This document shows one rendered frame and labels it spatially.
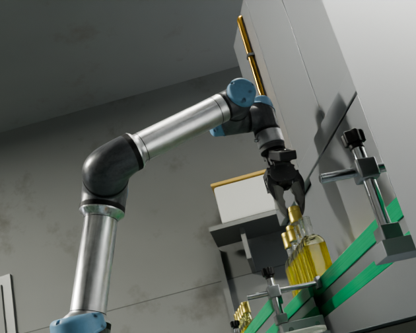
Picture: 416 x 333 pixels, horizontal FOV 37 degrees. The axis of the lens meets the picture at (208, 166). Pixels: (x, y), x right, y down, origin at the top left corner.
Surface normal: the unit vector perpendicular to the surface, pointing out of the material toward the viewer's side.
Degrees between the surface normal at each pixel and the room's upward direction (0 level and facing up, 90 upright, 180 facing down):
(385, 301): 90
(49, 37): 180
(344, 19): 90
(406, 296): 90
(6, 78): 180
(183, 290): 90
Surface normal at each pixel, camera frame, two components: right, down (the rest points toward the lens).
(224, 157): -0.14, -0.37
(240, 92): 0.16, -0.40
